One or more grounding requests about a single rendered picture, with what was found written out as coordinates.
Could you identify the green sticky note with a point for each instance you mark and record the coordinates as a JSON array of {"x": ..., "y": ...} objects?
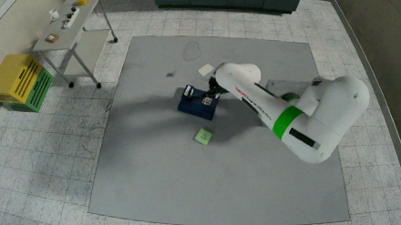
[{"x": 203, "y": 136}]

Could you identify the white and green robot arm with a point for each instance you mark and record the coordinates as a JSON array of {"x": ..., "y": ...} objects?
[{"x": 311, "y": 132}]

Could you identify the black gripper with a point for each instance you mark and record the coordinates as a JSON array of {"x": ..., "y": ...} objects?
[{"x": 217, "y": 90}]

